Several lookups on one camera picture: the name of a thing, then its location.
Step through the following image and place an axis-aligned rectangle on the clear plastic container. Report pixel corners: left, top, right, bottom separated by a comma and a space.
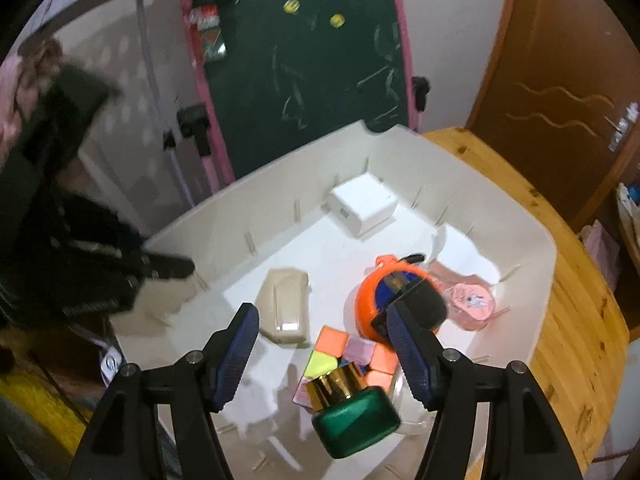
390, 355, 441, 436

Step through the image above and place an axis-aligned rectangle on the white plastic bin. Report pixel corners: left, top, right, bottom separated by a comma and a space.
107, 119, 559, 480

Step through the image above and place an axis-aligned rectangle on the white pole light stand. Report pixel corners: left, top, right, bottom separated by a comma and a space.
135, 0, 196, 206

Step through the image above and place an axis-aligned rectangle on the dark stand clamp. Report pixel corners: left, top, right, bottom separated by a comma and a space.
177, 104, 216, 157

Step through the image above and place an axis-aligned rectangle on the yellow grey rug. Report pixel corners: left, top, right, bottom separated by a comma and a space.
0, 370, 101, 480

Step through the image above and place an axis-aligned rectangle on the black power adapter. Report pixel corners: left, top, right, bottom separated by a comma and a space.
390, 280, 447, 333

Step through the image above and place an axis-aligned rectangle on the beige plastic box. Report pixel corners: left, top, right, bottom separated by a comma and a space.
255, 267, 311, 347

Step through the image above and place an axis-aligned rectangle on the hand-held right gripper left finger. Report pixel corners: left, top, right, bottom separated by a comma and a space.
67, 302, 261, 480

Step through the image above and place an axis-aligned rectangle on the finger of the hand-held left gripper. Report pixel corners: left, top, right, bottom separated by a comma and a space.
135, 252, 197, 281

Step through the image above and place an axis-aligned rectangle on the brown wooden door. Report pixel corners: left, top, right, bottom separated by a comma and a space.
465, 0, 640, 233

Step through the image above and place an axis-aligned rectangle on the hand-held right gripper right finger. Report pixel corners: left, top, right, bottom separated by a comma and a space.
385, 302, 586, 480

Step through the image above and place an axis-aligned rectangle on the metal door handle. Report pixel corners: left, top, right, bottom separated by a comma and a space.
605, 102, 640, 153

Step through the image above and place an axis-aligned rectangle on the green chalkboard with pink frame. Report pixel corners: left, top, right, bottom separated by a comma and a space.
180, 0, 418, 186

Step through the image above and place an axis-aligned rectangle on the colourful puzzle cube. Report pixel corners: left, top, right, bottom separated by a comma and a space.
292, 325, 399, 406

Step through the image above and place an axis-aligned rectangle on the pink plastic bottle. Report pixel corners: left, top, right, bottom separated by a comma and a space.
429, 259, 497, 333

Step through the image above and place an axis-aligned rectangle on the white charger block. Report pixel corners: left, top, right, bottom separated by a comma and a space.
327, 172, 401, 237

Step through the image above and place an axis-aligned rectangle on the green perfume bottle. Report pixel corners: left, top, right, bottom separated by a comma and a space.
305, 360, 402, 459

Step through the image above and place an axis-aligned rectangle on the orange round case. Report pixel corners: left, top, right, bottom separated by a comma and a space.
356, 254, 441, 343

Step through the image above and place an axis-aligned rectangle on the red green card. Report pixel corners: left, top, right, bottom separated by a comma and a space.
187, 0, 236, 63

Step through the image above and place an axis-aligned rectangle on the dark wooden shelf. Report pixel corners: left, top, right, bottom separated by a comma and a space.
575, 160, 640, 311

